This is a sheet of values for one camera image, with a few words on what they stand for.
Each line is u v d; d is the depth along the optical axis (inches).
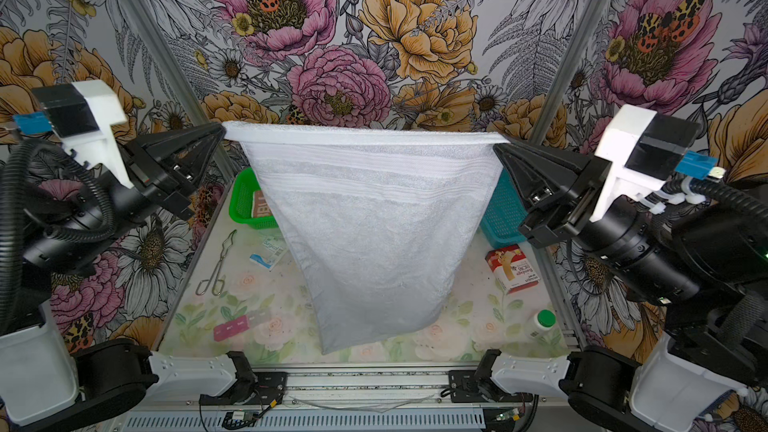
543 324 29.7
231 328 32.4
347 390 29.9
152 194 11.1
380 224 17.2
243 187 16.7
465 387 29.2
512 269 36.1
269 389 29.2
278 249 39.1
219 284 36.2
